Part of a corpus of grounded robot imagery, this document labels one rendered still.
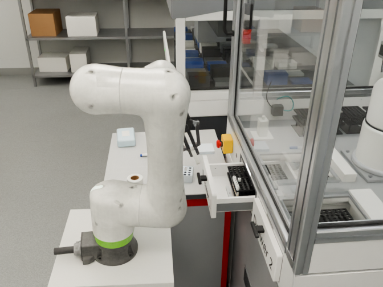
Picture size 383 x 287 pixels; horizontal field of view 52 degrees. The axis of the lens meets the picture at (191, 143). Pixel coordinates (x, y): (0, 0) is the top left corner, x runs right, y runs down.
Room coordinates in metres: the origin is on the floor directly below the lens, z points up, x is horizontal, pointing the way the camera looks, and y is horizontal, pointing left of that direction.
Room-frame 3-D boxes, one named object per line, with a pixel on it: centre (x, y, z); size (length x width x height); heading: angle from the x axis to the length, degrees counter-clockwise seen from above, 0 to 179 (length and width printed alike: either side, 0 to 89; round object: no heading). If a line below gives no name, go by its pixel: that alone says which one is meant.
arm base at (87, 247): (0.96, 0.30, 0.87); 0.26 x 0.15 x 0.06; 101
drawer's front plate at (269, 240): (0.99, -0.25, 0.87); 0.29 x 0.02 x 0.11; 6
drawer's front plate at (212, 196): (1.29, -0.07, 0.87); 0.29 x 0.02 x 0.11; 6
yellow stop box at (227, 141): (1.63, -0.17, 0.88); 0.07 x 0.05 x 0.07; 6
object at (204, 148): (1.77, -0.05, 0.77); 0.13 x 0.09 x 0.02; 96
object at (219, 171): (1.31, -0.28, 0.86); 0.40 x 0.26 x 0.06; 96
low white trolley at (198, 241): (1.69, 0.13, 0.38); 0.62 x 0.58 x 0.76; 6
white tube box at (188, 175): (1.52, 0.06, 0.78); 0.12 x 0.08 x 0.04; 86
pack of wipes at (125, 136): (1.87, 0.35, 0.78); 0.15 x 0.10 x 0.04; 11
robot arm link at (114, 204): (0.97, 0.23, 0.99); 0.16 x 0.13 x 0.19; 89
